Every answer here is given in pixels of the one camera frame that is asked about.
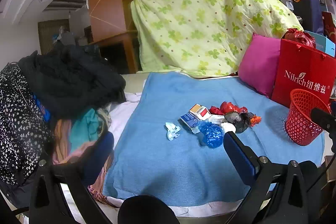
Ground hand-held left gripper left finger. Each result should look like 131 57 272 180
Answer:
29 131 116 224

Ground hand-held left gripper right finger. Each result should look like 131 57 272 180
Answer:
223 131 323 224

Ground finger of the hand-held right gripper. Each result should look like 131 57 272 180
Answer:
310 107 336 132

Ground red plastic mesh basket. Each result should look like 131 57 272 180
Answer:
285 89 332 146

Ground white paper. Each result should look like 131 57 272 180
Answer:
220 123 237 133

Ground blue plastic bag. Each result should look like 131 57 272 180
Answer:
197 122 225 148

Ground black plastic bag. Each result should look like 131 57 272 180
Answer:
223 112 254 134

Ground white medicine box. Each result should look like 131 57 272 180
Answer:
209 114 226 125

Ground red and gold carton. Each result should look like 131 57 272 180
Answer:
189 104 210 119

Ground blue medicine box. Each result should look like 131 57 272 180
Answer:
180 112 201 132

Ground pale blue wrapper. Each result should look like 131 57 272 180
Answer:
165 122 181 140

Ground teal cloth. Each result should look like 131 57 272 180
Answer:
70 108 101 151

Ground orange patterned scarf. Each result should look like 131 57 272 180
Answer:
52 109 116 203

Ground pale pink bedsheet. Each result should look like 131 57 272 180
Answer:
60 91 252 216

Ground red paper shopping bag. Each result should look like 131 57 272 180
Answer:
271 38 336 109

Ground blue blanket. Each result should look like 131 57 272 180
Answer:
102 71 326 207

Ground blue cloth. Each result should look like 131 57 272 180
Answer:
34 95 51 121

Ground black clothing pile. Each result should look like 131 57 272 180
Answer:
18 42 127 119

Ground light blue cardboard box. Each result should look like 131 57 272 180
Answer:
304 30 336 58

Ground magenta pillow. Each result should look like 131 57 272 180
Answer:
238 32 282 98

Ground knotted red plastic bag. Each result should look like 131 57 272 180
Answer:
283 28 317 48

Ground black white-flecked cloth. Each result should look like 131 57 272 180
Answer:
0 63 55 188

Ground tall red gift box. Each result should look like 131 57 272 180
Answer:
322 11 336 43

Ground wooden lattice door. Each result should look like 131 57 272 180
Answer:
38 19 70 55

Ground green floral quilt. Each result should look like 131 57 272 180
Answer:
131 0 305 79

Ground navy tote bag orange handles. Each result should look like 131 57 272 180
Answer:
291 0 324 35

